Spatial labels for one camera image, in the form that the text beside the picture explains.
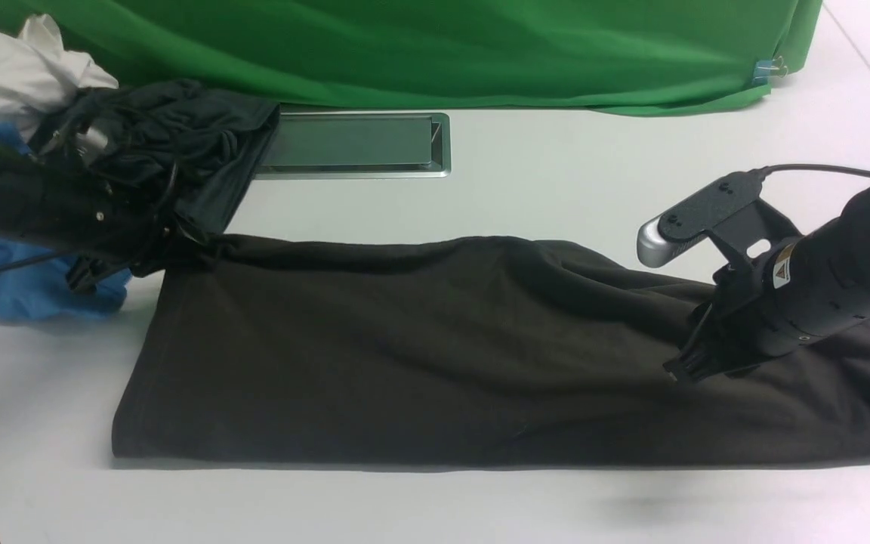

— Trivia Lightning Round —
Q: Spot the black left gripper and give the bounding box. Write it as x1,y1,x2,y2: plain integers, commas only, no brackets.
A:
0,170,213,292

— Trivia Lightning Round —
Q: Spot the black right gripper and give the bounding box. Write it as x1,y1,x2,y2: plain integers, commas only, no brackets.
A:
664,173,870,383

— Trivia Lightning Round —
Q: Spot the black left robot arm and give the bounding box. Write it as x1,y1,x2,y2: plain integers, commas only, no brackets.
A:
0,145,214,293

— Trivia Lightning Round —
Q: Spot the blue crumpled garment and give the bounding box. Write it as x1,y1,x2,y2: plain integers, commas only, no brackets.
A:
0,123,134,323

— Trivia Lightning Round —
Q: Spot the dark teal crumpled garment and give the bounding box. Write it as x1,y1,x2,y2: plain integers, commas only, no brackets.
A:
30,79,281,233

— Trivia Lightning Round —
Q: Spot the white crumpled garment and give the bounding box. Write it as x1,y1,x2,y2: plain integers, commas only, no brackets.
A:
0,14,119,138

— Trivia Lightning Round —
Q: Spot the blue binder clip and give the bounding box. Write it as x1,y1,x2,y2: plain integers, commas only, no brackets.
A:
751,56,788,86

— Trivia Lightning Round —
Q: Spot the green backdrop cloth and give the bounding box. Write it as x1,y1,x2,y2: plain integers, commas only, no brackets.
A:
0,1,822,117

